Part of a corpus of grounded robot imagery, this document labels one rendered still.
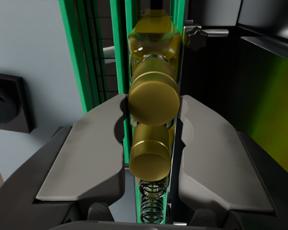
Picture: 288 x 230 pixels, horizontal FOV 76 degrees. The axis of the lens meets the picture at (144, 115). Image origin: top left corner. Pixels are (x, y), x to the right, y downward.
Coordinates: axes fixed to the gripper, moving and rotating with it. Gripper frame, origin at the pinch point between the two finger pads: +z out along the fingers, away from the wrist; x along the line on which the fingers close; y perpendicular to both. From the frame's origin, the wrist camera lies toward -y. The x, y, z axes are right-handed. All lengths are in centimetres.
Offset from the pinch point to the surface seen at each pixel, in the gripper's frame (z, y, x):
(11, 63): 40, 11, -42
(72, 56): 18.7, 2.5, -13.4
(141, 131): 2.0, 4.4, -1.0
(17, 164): 40, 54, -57
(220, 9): 27.3, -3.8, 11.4
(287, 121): 3.1, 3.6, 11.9
